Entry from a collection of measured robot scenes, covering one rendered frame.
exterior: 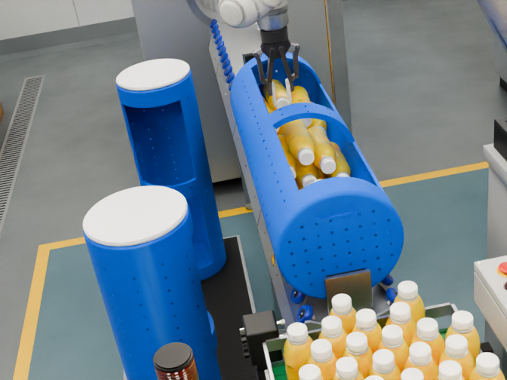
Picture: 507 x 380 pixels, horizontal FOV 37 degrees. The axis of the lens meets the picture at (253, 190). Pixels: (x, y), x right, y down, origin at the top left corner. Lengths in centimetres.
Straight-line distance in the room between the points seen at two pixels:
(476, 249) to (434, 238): 20
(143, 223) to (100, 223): 12
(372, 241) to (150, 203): 66
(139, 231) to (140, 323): 27
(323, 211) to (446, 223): 210
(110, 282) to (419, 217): 203
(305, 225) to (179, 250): 47
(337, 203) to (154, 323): 69
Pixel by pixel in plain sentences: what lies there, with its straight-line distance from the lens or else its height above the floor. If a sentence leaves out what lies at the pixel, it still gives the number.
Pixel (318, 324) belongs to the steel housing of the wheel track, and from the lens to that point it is 170.
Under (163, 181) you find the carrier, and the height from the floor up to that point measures 51.
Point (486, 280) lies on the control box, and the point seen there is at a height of 110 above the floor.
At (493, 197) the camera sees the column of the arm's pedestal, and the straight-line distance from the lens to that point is 228.
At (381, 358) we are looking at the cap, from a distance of 143.
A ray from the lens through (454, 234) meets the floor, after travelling 361.
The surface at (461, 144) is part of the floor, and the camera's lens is 435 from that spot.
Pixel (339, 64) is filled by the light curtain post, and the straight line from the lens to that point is 305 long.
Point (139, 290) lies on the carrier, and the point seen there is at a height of 89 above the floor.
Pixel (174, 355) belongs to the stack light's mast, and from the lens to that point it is 123.
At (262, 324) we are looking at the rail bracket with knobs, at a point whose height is 100.
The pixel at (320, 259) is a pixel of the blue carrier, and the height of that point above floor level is 107.
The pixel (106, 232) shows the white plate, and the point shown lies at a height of 104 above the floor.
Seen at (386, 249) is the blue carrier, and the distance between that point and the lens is 171.
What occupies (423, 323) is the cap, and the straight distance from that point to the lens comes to 150.
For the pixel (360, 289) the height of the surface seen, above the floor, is 101.
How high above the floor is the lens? 207
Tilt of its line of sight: 31 degrees down
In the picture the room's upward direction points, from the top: 9 degrees counter-clockwise
